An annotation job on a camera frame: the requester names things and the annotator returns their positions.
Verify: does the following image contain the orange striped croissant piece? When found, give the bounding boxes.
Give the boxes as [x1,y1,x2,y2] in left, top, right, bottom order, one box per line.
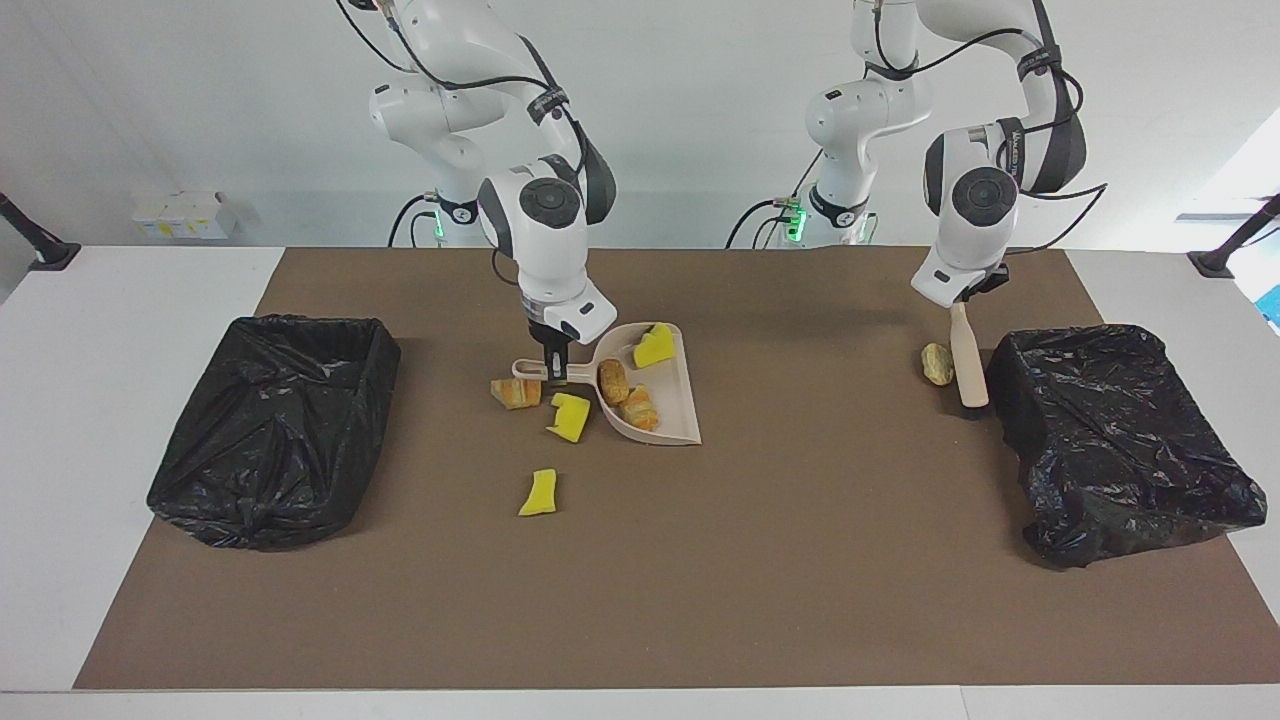
[490,375,545,411]

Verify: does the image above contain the black bag lined bin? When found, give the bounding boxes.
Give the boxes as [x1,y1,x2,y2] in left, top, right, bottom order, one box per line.
[147,315,402,552]
[985,323,1268,570]

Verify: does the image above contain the white cardboard boxes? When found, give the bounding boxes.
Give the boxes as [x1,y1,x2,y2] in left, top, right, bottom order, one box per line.
[133,190,239,241]

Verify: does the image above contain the beige hand brush black bristles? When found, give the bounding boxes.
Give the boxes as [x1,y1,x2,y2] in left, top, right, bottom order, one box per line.
[948,300,991,409]

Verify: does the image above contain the black base cable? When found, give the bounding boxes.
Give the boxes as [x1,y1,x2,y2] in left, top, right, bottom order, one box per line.
[388,193,441,248]
[725,150,826,249]

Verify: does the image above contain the black clamp stand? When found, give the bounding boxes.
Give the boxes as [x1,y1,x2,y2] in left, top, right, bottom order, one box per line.
[1188,195,1280,279]
[0,193,81,271]

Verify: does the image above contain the yellow sponge piece green backing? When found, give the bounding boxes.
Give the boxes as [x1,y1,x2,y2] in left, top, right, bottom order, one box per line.
[633,322,677,369]

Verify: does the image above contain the notched yellow sponge piece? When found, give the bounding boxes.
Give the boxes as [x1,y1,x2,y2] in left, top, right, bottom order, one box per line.
[545,392,593,443]

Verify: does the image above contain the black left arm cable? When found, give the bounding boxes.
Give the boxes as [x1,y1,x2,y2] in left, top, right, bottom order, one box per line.
[870,0,1109,256]

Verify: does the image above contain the small yellow sponge piece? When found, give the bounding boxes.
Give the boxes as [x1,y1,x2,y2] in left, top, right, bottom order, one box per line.
[518,469,558,517]

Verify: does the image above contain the beige plastic dustpan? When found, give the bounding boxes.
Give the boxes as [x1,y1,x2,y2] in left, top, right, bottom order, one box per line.
[512,322,703,447]

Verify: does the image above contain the brown table mat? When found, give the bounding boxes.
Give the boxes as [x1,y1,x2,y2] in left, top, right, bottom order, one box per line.
[73,247,1280,691]

